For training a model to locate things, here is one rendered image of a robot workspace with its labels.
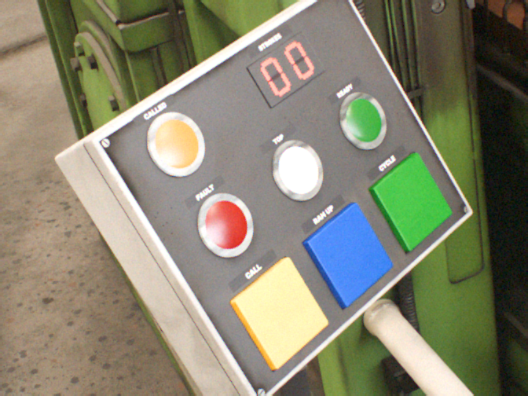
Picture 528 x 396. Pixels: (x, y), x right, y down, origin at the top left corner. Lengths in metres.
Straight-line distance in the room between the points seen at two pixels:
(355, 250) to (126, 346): 1.63
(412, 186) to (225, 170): 0.21
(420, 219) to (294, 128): 0.16
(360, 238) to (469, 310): 0.63
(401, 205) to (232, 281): 0.21
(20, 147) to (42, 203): 0.36
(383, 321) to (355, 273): 0.50
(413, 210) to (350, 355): 0.53
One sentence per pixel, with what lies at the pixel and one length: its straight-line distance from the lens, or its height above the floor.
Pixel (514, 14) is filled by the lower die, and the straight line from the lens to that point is 1.61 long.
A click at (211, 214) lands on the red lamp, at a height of 1.10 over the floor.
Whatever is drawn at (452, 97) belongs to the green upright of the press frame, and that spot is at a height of 0.91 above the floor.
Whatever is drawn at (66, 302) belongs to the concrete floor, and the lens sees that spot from 2.91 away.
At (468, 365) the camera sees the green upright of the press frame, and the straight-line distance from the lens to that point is 1.82.
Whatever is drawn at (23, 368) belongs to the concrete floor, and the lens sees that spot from 2.76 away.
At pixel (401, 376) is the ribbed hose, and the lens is 1.70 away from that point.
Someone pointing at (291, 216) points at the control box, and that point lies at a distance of 1.11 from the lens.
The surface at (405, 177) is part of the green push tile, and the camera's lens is 1.19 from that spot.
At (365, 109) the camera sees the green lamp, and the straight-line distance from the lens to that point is 1.19.
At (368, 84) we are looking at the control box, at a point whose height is 1.11.
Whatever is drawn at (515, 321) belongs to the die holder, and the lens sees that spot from 1.83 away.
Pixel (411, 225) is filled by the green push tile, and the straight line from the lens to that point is 1.19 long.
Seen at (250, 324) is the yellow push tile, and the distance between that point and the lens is 1.06.
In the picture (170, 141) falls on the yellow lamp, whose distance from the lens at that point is 1.05.
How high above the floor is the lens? 1.68
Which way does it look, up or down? 33 degrees down
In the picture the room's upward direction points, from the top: 12 degrees counter-clockwise
